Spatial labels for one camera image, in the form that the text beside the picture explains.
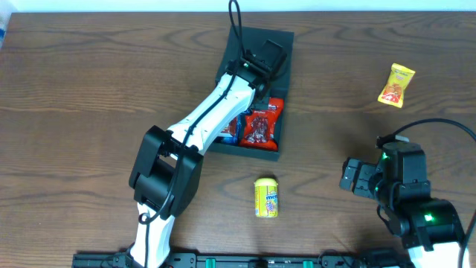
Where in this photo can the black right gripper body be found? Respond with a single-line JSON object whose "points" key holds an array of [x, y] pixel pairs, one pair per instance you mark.
{"points": [[354, 176]]}

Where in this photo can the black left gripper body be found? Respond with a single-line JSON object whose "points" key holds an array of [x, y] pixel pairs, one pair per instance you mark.
{"points": [[262, 95]]}

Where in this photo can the red Hacks candy bag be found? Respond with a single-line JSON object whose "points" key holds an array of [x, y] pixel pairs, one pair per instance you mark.
{"points": [[260, 126]]}

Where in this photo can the red cookie carton box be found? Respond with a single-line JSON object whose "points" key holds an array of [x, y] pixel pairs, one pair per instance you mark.
{"points": [[230, 129]]}

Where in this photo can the blue Oreo cookie pack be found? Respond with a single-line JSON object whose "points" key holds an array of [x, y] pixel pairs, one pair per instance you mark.
{"points": [[227, 140]]}

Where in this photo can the yellow Mentos gum bottle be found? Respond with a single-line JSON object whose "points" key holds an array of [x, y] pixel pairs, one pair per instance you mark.
{"points": [[266, 197]]}

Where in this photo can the yellow snack packet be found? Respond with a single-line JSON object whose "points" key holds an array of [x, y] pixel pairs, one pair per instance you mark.
{"points": [[394, 91]]}

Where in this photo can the blue Eclipse mints box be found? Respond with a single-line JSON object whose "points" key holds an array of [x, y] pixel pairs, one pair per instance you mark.
{"points": [[248, 112]]}

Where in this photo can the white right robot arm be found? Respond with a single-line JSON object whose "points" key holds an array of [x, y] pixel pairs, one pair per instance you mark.
{"points": [[429, 228]]}

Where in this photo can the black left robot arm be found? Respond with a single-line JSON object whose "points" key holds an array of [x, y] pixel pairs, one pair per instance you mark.
{"points": [[166, 172]]}

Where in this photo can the dark green open box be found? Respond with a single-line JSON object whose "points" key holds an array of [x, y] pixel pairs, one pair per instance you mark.
{"points": [[284, 85]]}

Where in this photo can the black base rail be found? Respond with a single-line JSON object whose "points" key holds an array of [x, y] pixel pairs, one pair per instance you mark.
{"points": [[260, 260]]}

